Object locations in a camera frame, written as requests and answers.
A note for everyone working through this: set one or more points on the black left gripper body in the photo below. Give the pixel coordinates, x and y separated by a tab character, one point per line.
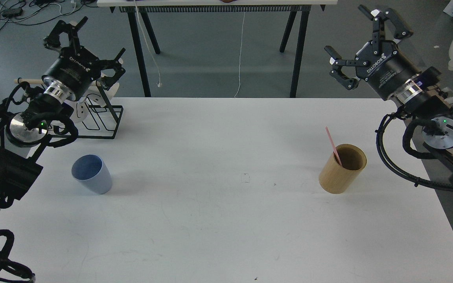
75	70

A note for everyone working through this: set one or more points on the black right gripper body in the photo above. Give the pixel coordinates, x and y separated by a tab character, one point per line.
388	70

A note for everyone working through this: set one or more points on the blue cup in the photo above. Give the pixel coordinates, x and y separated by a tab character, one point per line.
92	172

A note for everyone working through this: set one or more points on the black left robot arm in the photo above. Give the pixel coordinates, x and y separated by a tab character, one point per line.
41	113

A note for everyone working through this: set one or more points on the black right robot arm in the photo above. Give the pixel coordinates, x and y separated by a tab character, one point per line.
429	135

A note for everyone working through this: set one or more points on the white mug in rack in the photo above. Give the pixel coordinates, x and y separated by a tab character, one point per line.
91	98

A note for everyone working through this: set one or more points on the pink chopstick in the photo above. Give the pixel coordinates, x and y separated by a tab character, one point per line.
335	152

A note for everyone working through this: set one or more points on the bamboo cylinder holder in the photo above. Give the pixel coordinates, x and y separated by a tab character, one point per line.
340	172

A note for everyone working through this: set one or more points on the black wire dish rack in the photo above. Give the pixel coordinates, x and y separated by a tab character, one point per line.
104	118

